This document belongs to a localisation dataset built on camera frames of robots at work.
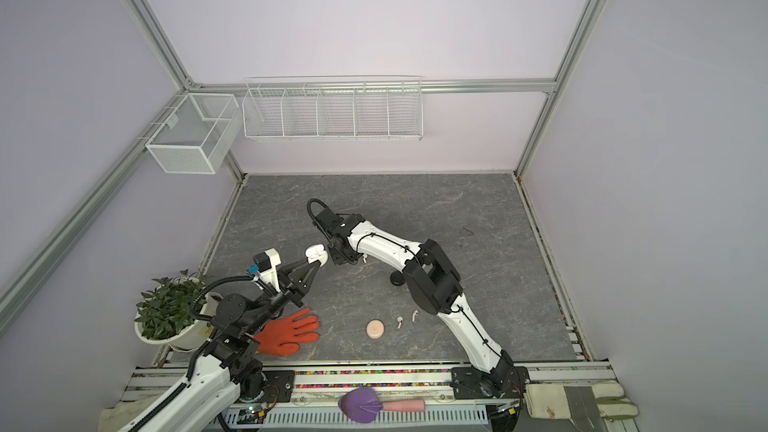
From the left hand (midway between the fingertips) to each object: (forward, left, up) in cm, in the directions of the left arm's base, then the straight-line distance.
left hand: (318, 264), depth 71 cm
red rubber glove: (-11, +13, -19) cm, 25 cm away
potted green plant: (-8, +33, -5) cm, 35 cm away
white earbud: (-3, -12, +8) cm, 14 cm away
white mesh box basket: (+50, +45, +2) cm, 68 cm away
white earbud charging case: (+3, 0, +1) cm, 3 cm away
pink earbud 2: (-6, -24, -21) cm, 32 cm away
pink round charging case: (-10, -12, -20) cm, 26 cm away
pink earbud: (-8, -19, -21) cm, 30 cm away
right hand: (+13, -4, -18) cm, 23 cm away
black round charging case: (+5, -19, -21) cm, 29 cm away
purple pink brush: (-27, -9, -19) cm, 34 cm away
